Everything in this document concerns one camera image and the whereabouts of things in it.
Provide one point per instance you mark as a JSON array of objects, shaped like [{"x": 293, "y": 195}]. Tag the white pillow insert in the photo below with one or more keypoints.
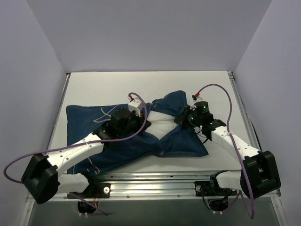
[{"x": 161, "y": 124}]

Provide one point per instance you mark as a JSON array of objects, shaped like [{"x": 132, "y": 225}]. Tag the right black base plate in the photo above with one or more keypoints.
[{"x": 207, "y": 189}]

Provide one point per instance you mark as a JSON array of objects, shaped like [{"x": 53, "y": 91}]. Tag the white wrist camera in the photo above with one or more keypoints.
[
  {"x": 196, "y": 98},
  {"x": 135, "y": 105}
]

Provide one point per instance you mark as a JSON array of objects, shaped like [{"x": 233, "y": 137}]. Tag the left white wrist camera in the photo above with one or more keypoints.
[{"x": 135, "y": 105}]

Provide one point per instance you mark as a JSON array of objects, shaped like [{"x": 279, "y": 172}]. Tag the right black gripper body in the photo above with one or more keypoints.
[{"x": 181, "y": 118}]

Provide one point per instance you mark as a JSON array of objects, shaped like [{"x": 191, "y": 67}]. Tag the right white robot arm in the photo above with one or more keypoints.
[{"x": 259, "y": 174}]

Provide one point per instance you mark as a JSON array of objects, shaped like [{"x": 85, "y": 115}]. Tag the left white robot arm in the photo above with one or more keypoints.
[{"x": 44, "y": 176}]

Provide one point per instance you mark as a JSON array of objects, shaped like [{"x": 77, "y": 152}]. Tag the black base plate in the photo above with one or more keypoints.
[
  {"x": 207, "y": 189},
  {"x": 96, "y": 190}
]

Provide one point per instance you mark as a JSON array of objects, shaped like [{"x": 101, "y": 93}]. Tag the aluminium mounting rail frame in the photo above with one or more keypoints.
[{"x": 156, "y": 191}]

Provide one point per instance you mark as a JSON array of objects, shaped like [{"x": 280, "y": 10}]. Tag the blue fish-print pillowcase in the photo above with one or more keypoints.
[{"x": 180, "y": 142}]

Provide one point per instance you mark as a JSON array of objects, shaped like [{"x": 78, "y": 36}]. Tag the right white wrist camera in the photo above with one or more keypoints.
[{"x": 196, "y": 98}]

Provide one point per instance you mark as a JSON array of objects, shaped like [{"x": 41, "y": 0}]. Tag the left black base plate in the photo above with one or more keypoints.
[{"x": 96, "y": 190}]

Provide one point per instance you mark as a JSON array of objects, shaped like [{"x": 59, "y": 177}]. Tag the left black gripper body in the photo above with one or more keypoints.
[{"x": 142, "y": 119}]

